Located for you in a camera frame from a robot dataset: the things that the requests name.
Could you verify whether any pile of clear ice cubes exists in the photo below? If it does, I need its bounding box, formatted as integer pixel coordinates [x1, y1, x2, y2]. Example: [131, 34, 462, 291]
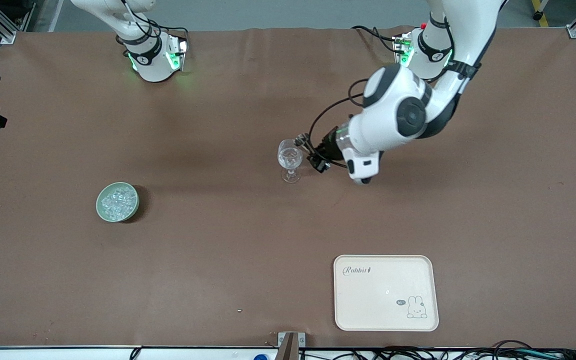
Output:
[100, 185, 136, 220]

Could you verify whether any clear wine glass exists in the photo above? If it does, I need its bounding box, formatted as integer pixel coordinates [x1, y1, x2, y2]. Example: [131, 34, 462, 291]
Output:
[276, 139, 304, 184]

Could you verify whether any green round bowl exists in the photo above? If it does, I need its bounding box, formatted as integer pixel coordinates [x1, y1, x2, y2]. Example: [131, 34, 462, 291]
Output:
[95, 181, 140, 223]

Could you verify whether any brown table cover mat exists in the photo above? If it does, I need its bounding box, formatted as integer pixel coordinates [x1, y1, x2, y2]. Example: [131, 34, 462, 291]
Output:
[0, 25, 576, 349]

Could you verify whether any cream rabbit print tray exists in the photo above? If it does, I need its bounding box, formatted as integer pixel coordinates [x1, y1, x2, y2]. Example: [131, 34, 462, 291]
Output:
[333, 254, 440, 332]

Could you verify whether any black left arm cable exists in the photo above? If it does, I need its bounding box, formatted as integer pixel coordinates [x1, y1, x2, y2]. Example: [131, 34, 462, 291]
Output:
[308, 77, 370, 169]

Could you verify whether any black base power cable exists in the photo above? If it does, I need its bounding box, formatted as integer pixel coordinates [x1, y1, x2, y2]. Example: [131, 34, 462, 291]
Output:
[351, 25, 401, 53]
[148, 17, 190, 41]

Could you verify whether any metal bracket with brown post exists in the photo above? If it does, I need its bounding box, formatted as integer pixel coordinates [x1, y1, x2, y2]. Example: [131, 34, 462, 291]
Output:
[277, 331, 307, 360]

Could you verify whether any black cable bundle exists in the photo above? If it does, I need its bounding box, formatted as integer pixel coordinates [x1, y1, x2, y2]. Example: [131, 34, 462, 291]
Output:
[298, 340, 576, 360]

